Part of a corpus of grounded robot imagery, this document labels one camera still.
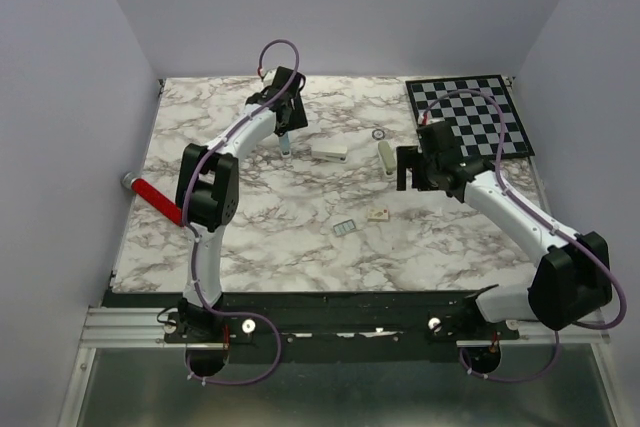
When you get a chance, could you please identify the staple box sleeve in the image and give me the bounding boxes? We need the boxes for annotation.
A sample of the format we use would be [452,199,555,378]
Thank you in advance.
[366,208,390,222]

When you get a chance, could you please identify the black white checkerboard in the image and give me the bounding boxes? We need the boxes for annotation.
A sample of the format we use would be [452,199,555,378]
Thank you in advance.
[405,75,534,160]

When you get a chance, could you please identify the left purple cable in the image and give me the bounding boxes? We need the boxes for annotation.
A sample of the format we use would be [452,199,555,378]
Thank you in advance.
[182,40,301,388]

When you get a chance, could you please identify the blue poker chip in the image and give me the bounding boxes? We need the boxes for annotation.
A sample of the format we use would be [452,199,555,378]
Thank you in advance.
[372,129,385,141]

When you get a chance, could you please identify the red handled tool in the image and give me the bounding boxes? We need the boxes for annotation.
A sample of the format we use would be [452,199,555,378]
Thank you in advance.
[121,172,183,227]

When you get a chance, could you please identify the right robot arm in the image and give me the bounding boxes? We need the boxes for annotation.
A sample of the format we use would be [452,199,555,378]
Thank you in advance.
[396,120,613,339]

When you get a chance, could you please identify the purple cable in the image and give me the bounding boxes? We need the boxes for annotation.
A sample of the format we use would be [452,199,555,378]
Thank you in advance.
[419,89,629,383]
[182,40,301,388]

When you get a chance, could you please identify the white stapler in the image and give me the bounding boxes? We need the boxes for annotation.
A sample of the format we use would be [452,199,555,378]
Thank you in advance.
[311,144,348,163]

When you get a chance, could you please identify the black mounting base plate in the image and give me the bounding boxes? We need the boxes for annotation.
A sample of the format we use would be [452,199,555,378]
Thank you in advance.
[103,291,519,370]

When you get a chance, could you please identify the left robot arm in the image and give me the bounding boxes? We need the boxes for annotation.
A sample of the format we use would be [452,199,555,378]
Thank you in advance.
[175,67,308,342]

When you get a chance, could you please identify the light blue stapler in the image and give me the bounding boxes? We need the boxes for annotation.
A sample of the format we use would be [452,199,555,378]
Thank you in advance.
[279,133,291,158]

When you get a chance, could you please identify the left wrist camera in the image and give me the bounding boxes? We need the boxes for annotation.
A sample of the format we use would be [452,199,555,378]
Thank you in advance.
[262,68,277,87]

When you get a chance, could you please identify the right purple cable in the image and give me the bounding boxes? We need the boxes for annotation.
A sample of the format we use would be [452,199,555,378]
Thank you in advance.
[419,89,629,383]

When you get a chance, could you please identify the aluminium rail frame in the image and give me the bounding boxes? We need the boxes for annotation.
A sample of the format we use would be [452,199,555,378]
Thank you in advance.
[60,308,633,426]

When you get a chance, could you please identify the staple tray with staples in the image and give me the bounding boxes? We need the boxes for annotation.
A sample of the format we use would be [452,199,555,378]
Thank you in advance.
[333,219,357,237]

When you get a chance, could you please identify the beige green stapler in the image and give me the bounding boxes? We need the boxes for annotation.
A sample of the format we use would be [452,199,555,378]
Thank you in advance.
[377,140,397,177]

